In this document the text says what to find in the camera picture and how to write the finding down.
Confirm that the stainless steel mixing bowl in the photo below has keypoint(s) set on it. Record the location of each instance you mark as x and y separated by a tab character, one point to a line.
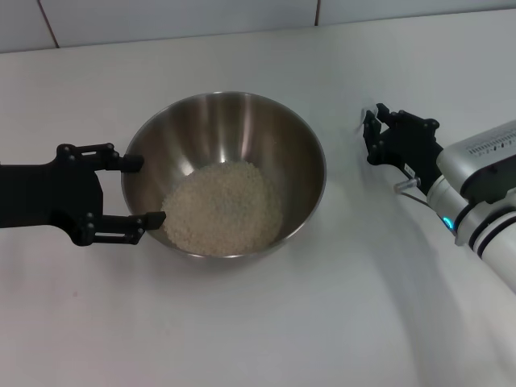
250	133

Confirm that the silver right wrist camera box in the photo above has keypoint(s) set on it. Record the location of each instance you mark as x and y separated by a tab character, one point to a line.
479	161

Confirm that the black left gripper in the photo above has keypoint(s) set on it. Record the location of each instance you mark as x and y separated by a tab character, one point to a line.
52	197

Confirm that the clear plastic cup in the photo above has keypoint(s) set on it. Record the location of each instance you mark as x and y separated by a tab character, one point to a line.
368	114

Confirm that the white rice grains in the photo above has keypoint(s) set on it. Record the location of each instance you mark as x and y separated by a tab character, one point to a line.
225	205

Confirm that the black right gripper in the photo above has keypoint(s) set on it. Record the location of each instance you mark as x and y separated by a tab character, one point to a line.
411	149

